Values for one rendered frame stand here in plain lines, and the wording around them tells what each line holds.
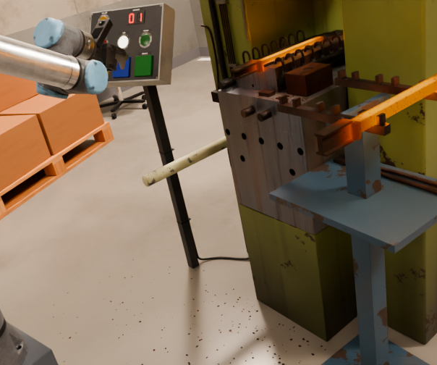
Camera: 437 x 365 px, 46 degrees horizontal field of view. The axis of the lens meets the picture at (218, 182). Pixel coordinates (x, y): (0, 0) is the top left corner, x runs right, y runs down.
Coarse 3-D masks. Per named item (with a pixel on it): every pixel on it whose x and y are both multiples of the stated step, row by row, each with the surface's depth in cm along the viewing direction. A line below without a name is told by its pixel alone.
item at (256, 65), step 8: (312, 40) 174; (320, 40) 175; (288, 48) 170; (296, 48) 168; (272, 56) 163; (280, 56) 165; (248, 64) 158; (256, 64) 160; (232, 72) 156; (240, 72) 157; (248, 72) 159
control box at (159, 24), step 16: (96, 16) 197; (112, 16) 193; (128, 16) 190; (144, 16) 186; (160, 16) 183; (112, 32) 193; (128, 32) 190; (144, 32) 186; (160, 32) 183; (128, 48) 190; (144, 48) 186; (160, 48) 183; (160, 64) 183; (112, 80) 193; (128, 80) 189; (144, 80) 186; (160, 80) 184
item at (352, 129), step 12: (420, 84) 113; (432, 84) 112; (396, 96) 109; (408, 96) 108; (420, 96) 111; (372, 108) 106; (384, 108) 104; (396, 108) 106; (348, 120) 99; (360, 120) 101; (372, 120) 102; (324, 132) 96; (336, 132) 98; (348, 132) 100; (360, 132) 100; (324, 144) 97; (336, 144) 99; (348, 144) 100
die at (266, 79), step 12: (312, 36) 191; (324, 48) 168; (336, 48) 172; (288, 60) 162; (300, 60) 162; (264, 72) 161; (276, 72) 157; (240, 84) 172; (252, 84) 168; (264, 84) 163; (276, 84) 159
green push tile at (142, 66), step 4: (136, 56) 187; (140, 56) 186; (144, 56) 185; (148, 56) 184; (152, 56) 184; (136, 60) 187; (140, 60) 186; (144, 60) 185; (148, 60) 184; (152, 60) 184; (136, 64) 187; (140, 64) 186; (144, 64) 185; (148, 64) 184; (152, 64) 184; (136, 68) 187; (140, 68) 186; (144, 68) 185; (148, 68) 184; (152, 68) 184; (136, 72) 187; (140, 72) 186; (144, 72) 185; (148, 72) 184; (136, 76) 187; (140, 76) 186; (144, 76) 186
